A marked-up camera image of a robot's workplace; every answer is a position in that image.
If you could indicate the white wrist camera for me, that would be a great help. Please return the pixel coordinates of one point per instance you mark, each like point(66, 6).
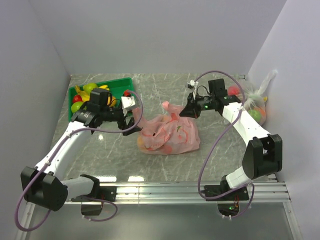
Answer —
point(193, 85)
point(128, 103)

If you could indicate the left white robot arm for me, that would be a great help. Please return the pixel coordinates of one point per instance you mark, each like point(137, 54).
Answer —
point(43, 185)

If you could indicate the clear bag of fruits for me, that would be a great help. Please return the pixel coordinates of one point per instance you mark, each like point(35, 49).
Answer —
point(255, 98)

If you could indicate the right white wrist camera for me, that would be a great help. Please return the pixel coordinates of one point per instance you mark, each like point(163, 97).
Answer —
point(193, 85)

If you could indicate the aluminium mounting rail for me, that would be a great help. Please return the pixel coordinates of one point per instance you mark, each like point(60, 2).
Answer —
point(183, 193)

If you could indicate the green fake apple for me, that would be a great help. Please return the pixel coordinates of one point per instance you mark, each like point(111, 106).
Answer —
point(76, 106)

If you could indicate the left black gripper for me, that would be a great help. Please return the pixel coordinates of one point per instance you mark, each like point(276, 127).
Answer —
point(122, 124)

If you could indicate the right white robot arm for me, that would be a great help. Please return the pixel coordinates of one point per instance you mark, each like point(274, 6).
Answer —
point(264, 151)

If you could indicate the red fake strawberry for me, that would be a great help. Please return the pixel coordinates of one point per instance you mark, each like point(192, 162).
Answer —
point(77, 98)

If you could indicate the green plastic tray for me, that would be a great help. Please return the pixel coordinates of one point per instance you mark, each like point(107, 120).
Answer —
point(117, 88)

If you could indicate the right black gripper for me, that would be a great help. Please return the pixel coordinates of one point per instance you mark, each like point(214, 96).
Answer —
point(191, 109)

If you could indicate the green fake pear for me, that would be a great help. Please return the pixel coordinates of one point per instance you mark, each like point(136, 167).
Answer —
point(89, 87)

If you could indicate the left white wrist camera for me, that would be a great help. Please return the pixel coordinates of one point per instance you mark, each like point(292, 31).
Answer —
point(128, 103)

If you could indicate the pink plastic bag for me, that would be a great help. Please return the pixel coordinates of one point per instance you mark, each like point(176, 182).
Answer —
point(167, 134)

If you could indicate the small yellow banana bunch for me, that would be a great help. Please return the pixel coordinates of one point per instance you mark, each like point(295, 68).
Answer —
point(111, 102)

